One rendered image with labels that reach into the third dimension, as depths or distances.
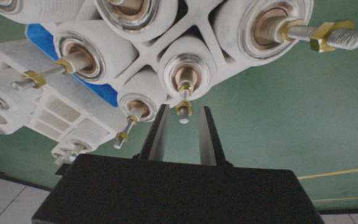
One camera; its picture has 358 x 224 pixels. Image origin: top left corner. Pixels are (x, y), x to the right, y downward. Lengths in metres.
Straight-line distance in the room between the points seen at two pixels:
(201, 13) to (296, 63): 0.43
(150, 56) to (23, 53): 0.37
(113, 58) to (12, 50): 0.35
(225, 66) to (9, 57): 0.53
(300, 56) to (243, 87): 0.20
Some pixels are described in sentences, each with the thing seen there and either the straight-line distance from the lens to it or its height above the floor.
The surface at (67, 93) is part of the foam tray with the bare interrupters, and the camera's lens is 0.48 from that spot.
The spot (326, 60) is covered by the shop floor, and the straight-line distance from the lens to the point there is 0.65.
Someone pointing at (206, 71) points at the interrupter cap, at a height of 0.25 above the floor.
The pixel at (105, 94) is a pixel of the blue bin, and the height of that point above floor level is 0.10.
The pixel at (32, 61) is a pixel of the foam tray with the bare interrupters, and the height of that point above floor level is 0.15.
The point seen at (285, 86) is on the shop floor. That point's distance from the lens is 0.61.
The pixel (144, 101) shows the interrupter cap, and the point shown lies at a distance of 0.21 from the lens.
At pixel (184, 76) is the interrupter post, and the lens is 0.16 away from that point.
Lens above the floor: 0.41
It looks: 48 degrees down
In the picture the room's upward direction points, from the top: 173 degrees counter-clockwise
